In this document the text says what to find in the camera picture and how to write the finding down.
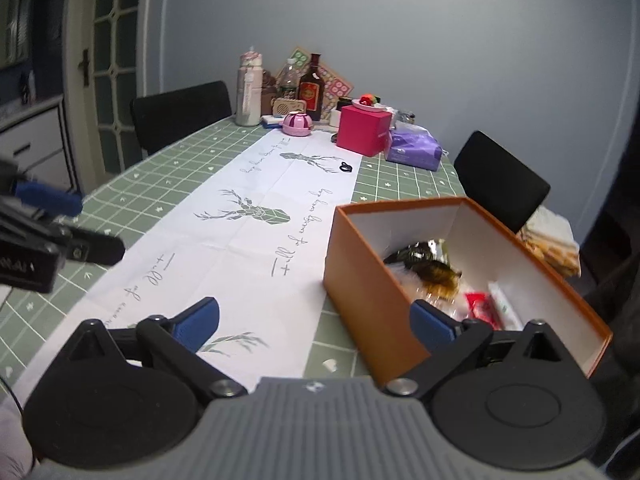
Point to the plate with toy fruit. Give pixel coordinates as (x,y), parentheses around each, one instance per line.
(368,103)

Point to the dark liquor bottle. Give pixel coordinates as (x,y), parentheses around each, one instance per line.
(311,88)

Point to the pink round container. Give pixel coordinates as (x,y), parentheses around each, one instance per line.
(297,124)

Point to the white drawer cabinet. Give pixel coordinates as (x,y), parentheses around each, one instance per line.
(37,140)

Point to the black chair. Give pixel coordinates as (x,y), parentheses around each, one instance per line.
(165,118)
(499,182)

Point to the clear plastic water bottle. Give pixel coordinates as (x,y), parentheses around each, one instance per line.
(288,81)

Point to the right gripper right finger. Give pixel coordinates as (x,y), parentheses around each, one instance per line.
(450,344)

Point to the glass panel door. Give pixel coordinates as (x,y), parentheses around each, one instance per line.
(100,81)

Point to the small beige radio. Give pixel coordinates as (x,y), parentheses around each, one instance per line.
(284,106)

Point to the red wafer snack packet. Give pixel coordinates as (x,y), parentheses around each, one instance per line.
(482,308)

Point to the black dark snack packet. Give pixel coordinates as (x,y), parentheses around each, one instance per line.
(430,250)

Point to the black chair right side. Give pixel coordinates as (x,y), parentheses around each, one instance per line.
(499,182)

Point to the white printed table runner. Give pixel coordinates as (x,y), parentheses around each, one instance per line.
(262,262)

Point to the purple tissue pack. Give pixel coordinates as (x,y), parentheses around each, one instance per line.
(414,148)

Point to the magenta gift box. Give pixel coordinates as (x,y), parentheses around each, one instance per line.
(363,132)

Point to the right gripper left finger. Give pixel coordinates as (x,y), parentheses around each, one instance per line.
(171,345)

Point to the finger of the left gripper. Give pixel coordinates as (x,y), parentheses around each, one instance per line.
(51,200)
(88,246)

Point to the folded striped cloth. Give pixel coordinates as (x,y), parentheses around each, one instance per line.
(550,238)

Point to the white tall water bottle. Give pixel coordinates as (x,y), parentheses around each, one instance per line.
(249,89)

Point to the brown biscuit snack packet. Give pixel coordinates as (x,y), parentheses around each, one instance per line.
(438,279)

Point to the orange cardboard box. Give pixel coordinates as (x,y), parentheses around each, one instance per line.
(384,255)

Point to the colourful game board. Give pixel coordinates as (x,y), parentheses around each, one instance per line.
(335,85)

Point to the silver white snack packet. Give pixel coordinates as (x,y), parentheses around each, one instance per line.
(505,304)

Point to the small white cup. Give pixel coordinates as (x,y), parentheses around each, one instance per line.
(335,117)

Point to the black chair left side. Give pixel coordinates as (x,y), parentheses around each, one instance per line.
(165,118)

